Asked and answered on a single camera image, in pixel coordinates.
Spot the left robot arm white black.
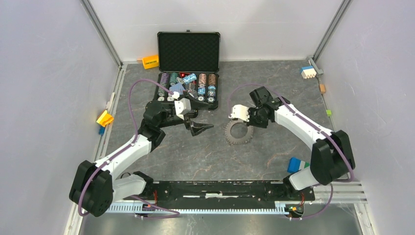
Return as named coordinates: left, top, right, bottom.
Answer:
left=69, top=98, right=214, bottom=217

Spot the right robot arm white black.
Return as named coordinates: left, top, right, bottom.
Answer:
left=247, top=87, right=355, bottom=200

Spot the blue playing card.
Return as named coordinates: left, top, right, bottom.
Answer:
left=169, top=83, right=185, bottom=94

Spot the black poker chip case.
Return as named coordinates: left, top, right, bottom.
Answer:
left=154, top=31, right=221, bottom=110

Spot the blue green toy brick stack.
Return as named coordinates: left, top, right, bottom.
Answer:
left=287, top=157, right=310, bottom=173

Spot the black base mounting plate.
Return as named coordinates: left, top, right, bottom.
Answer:
left=139, top=180, right=315, bottom=210

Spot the blue white toy brick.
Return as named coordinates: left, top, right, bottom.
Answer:
left=300, top=66, right=317, bottom=79

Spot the yellow box at back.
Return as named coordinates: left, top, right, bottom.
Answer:
left=141, top=55, right=160, bottom=70

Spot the orange wooden cube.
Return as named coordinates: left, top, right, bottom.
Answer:
left=319, top=84, right=326, bottom=94

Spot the yellow orange block left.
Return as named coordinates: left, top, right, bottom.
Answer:
left=96, top=110, right=114, bottom=127

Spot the small blue block left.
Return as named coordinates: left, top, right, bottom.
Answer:
left=98, top=126, right=106, bottom=136

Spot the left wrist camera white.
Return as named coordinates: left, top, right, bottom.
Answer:
left=172, top=92, right=191, bottom=120

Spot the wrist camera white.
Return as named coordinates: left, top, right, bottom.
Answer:
left=172, top=92, right=191, bottom=120
left=229, top=104, right=250, bottom=122

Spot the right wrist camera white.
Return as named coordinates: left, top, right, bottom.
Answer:
left=229, top=104, right=250, bottom=122

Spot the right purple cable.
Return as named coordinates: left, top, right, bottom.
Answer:
left=227, top=83, right=355, bottom=221

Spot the purple cable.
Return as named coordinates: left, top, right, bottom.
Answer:
left=227, top=83, right=355, bottom=221
left=77, top=78, right=181, bottom=220

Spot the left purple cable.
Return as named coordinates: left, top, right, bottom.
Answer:
left=77, top=78, right=181, bottom=220

